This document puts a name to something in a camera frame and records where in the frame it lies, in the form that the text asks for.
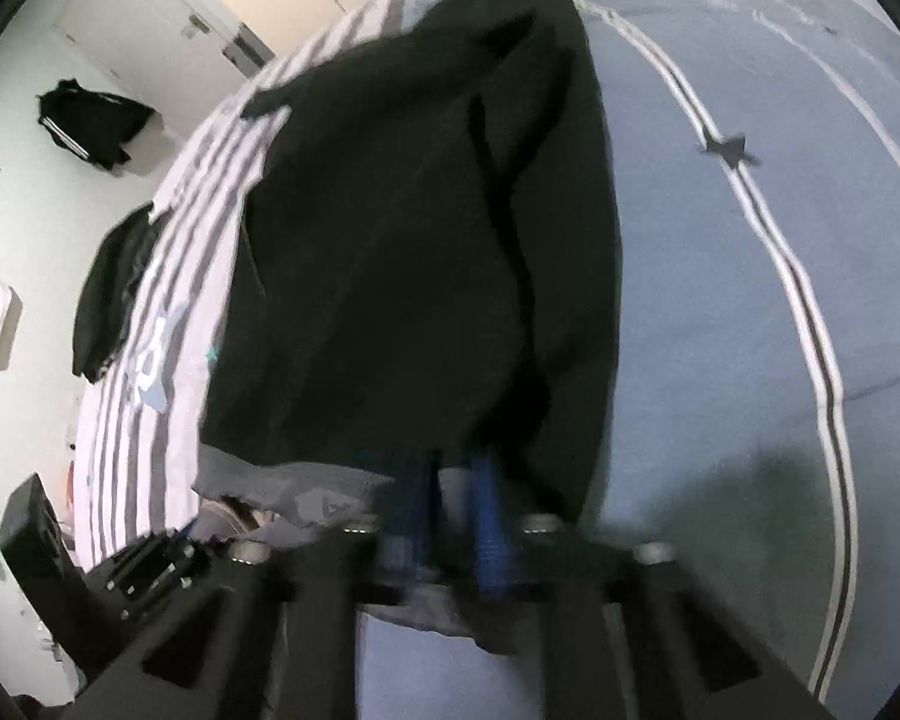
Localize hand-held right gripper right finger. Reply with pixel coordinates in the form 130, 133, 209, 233
469, 457, 833, 720

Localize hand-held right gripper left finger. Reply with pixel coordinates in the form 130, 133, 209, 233
82, 454, 440, 720

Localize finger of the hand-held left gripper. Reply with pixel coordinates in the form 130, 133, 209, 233
103, 529, 212, 620

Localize black pants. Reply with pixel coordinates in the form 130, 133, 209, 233
195, 0, 623, 653

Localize stack of folded dark clothes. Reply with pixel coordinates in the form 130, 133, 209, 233
71, 202, 166, 383

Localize striped star bed sheet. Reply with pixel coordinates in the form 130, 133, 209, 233
71, 0, 900, 720

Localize black striped jacket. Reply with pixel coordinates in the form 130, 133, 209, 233
36, 79, 158, 172

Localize dark ribbed suitcase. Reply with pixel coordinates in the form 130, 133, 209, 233
221, 22, 275, 76

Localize white door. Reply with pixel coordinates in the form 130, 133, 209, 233
51, 0, 233, 102

